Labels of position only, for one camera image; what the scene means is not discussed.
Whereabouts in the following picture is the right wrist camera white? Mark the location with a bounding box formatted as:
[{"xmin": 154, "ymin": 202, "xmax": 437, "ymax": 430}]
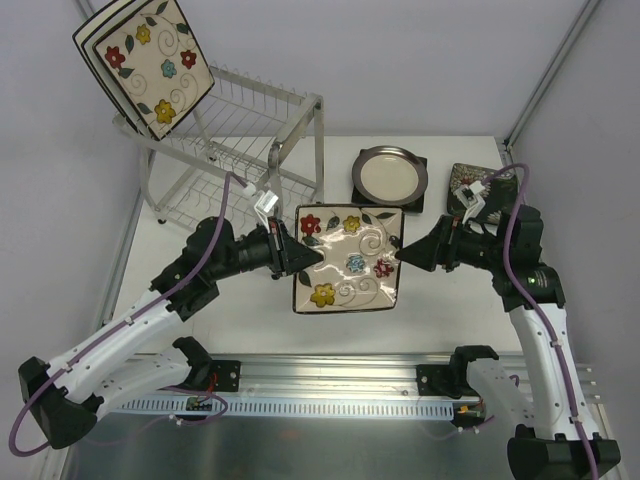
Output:
[{"xmin": 454, "ymin": 180, "xmax": 486, "ymax": 225}]

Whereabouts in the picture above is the cream floral square plate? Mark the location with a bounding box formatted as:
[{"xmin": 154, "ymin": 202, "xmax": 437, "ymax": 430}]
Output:
[
  {"xmin": 90, "ymin": 1, "xmax": 215, "ymax": 141},
  {"xmin": 292, "ymin": 204, "xmax": 405, "ymax": 315}
]

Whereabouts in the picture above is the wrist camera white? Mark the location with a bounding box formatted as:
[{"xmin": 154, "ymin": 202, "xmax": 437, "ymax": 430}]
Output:
[
  {"xmin": 454, "ymin": 180, "xmax": 486, "ymax": 225},
  {"xmin": 242, "ymin": 183, "xmax": 279, "ymax": 228}
]

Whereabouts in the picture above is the round cream plate brown rim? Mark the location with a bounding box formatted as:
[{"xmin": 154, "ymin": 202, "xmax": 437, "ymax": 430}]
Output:
[{"xmin": 351, "ymin": 145, "xmax": 429, "ymax": 207}]

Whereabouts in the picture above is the slotted cable duct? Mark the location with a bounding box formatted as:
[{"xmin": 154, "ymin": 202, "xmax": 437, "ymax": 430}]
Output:
[{"xmin": 116, "ymin": 394, "xmax": 455, "ymax": 421}]

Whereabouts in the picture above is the left aluminium frame post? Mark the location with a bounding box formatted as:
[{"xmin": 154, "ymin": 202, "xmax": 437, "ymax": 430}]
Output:
[{"xmin": 73, "ymin": 0, "xmax": 96, "ymax": 21}]

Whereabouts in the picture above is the aluminium mounting rail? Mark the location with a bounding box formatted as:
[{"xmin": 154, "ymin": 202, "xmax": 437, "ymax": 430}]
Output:
[{"xmin": 129, "ymin": 352, "xmax": 599, "ymax": 401}]

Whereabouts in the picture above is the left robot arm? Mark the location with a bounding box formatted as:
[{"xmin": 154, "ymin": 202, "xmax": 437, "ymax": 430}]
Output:
[{"xmin": 18, "ymin": 217, "xmax": 323, "ymax": 449}]

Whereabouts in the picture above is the aluminium frame post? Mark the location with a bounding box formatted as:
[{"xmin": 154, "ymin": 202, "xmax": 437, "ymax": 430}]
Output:
[
  {"xmin": 73, "ymin": 0, "xmax": 96, "ymax": 21},
  {"xmin": 502, "ymin": 0, "xmax": 602, "ymax": 153}
]

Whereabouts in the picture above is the white square plate black rim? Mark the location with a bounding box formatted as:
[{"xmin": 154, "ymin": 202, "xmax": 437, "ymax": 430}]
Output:
[{"xmin": 71, "ymin": 0, "xmax": 139, "ymax": 132}]

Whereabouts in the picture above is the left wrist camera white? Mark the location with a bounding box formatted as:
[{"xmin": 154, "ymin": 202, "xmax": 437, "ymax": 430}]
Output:
[{"xmin": 242, "ymin": 183, "xmax": 279, "ymax": 228}]

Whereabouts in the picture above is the steel two-tier dish rack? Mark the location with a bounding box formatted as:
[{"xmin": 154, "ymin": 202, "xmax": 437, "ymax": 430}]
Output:
[{"xmin": 113, "ymin": 65, "xmax": 325, "ymax": 229}]

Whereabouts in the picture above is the black dahlia square plate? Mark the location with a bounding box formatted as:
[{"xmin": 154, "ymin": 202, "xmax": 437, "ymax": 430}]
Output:
[{"xmin": 446, "ymin": 163, "xmax": 518, "ymax": 225}]

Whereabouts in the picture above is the right aluminium frame post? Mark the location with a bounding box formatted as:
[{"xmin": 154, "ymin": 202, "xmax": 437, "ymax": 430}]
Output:
[{"xmin": 502, "ymin": 0, "xmax": 602, "ymax": 153}]

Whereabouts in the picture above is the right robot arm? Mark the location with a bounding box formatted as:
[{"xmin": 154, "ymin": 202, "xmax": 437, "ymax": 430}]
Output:
[{"xmin": 395, "ymin": 206, "xmax": 621, "ymax": 479}]

